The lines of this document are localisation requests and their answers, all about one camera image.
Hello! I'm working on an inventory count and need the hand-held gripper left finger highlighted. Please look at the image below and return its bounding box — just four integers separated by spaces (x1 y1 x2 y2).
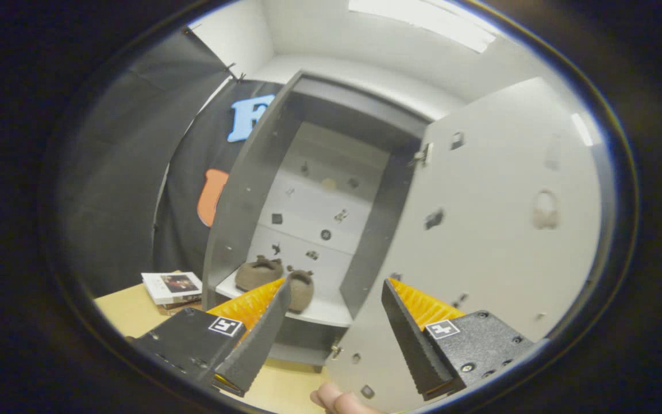
130 276 292 397

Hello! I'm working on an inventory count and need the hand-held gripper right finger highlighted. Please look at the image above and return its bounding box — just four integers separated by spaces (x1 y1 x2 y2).
381 278 538 401

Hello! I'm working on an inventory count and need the brown fuzzy shoe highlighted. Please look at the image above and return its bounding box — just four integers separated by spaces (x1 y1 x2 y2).
234 255 284 292
286 266 315 314

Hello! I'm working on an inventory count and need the beige shoe cabinet door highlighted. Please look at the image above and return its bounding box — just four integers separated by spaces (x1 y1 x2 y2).
325 76 603 414

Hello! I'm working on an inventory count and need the grey shoe cabinet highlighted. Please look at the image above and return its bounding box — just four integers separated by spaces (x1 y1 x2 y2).
202 70 432 369

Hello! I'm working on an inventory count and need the white book with picture cover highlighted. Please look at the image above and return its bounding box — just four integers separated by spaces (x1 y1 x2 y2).
141 271 203 305

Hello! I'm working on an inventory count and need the black backdrop cloth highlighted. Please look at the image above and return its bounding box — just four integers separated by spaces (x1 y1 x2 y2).
58 26 286 300

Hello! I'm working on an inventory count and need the large ceiling light panel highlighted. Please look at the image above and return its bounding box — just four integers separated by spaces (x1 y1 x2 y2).
347 0 497 54

